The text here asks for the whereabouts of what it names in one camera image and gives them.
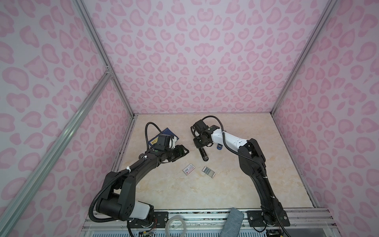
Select red white staple box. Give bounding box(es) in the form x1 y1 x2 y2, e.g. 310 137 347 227
183 164 195 175

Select silver staple tray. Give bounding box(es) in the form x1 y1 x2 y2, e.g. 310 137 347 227
202 166 216 178

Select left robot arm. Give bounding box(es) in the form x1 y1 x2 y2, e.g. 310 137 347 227
88 134 189 223

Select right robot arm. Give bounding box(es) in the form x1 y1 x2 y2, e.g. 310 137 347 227
190 116 289 228

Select blue booklet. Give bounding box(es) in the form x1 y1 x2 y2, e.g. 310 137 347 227
148 128 179 146

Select clear tape roll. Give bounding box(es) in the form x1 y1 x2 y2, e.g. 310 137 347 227
165 215 187 237

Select grey cloth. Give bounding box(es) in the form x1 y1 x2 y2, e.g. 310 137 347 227
220 207 244 237

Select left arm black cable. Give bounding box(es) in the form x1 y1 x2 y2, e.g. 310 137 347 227
88 121 163 223

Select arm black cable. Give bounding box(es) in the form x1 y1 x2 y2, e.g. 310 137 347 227
201 115 292 237
88 121 163 223

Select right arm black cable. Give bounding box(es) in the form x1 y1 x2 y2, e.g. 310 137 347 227
201 115 292 237

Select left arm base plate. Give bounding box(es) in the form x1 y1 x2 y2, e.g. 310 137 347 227
129 211 169 229

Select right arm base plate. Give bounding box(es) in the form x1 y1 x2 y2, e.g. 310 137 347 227
246 210 291 227

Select aluminium frame rail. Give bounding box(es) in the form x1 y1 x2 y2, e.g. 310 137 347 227
1 71 113 237

